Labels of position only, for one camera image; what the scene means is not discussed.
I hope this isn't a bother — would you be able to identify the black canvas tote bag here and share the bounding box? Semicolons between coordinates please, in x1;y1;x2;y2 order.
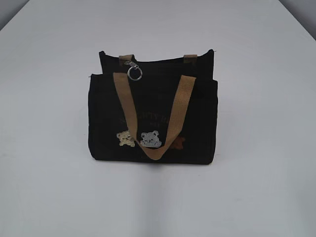
88;50;218;165

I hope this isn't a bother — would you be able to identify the silver key ring clasp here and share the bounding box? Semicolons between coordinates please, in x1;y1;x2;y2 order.
124;61;143;81

